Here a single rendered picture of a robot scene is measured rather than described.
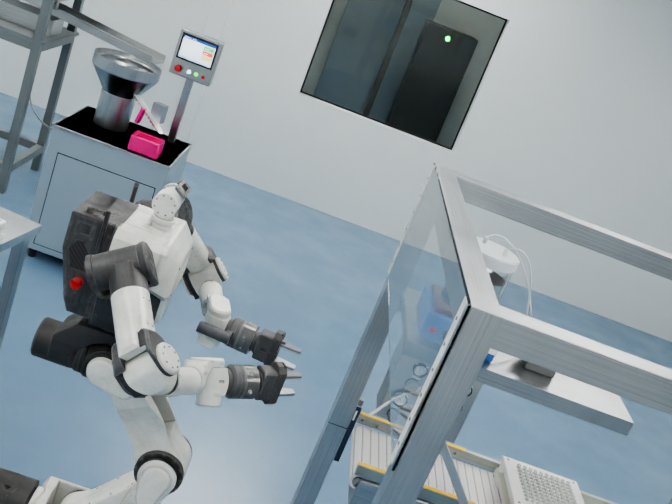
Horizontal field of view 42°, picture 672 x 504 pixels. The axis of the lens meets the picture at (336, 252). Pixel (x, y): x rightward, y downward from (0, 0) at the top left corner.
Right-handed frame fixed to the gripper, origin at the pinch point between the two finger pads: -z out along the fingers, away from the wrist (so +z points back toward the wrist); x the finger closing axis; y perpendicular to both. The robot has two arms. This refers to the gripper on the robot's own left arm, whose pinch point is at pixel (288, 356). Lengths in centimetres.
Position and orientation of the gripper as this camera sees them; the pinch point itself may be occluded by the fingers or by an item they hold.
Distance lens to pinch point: 248.5
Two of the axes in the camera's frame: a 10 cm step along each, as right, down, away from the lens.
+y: -1.8, 2.8, -9.4
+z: -9.2, -3.9, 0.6
